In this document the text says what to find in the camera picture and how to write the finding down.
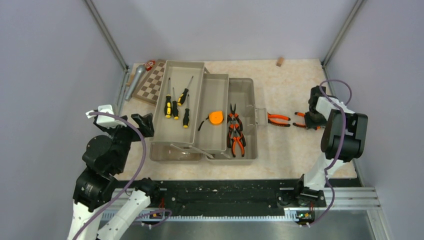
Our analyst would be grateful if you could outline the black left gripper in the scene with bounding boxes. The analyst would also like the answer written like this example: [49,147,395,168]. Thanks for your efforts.
[95,111,155,172]

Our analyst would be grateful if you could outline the orange diagonal cutting pliers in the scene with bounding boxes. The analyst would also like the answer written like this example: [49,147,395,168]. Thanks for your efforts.
[292,111,322,131]

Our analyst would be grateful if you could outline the black yellow large screwdriver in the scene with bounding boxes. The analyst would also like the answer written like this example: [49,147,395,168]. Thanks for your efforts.
[164,77,172,119]

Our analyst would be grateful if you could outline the large orange combination pliers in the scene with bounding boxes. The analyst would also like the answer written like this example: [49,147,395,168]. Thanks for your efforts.
[267,112,291,127]

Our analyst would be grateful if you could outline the black yellow small screwdriver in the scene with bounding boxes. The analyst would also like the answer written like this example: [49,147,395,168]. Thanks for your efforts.
[177,75,194,106]

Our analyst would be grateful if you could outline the translucent beige tool box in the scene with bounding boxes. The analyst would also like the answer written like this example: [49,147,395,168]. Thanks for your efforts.
[150,60,267,165]

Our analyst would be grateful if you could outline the orange tape measure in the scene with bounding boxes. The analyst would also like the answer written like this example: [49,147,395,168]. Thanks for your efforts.
[197,111,224,131]

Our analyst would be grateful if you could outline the small orange needle-nose pliers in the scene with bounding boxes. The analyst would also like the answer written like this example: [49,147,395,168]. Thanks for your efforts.
[231,130,246,158]

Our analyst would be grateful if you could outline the orange long-nose pliers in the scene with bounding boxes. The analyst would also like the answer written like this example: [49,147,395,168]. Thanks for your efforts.
[227,103,244,131]

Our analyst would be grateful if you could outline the orange black end pliers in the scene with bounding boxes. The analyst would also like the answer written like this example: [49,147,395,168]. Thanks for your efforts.
[226,123,246,148]

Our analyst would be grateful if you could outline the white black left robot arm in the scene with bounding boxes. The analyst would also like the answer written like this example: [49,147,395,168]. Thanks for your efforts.
[67,110,161,240]

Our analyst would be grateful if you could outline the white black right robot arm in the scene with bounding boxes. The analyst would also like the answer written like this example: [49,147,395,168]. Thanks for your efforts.
[293,85,369,206]

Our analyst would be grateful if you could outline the black yellow medium screwdriver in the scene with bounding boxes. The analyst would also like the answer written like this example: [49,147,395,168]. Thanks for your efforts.
[172,87,180,120]

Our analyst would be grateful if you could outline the wooden chessboard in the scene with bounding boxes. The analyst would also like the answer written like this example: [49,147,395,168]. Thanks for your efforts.
[132,59,166,105]

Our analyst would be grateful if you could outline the black yellow long screwdriver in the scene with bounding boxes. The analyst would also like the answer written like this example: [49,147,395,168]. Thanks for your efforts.
[182,94,190,129]

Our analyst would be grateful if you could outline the red small snack packet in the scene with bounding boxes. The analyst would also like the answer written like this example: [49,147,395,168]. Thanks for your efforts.
[143,60,156,71]

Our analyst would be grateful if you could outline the small wooden block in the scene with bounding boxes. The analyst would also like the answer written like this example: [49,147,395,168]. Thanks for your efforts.
[276,57,285,67]

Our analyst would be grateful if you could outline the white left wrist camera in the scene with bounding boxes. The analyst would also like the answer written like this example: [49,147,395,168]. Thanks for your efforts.
[85,104,127,129]

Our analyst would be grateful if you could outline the aluminium frame rail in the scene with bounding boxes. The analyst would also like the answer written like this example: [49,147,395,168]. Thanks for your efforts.
[99,187,382,223]

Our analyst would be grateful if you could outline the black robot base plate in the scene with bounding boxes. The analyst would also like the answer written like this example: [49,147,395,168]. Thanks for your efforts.
[115,178,362,218]

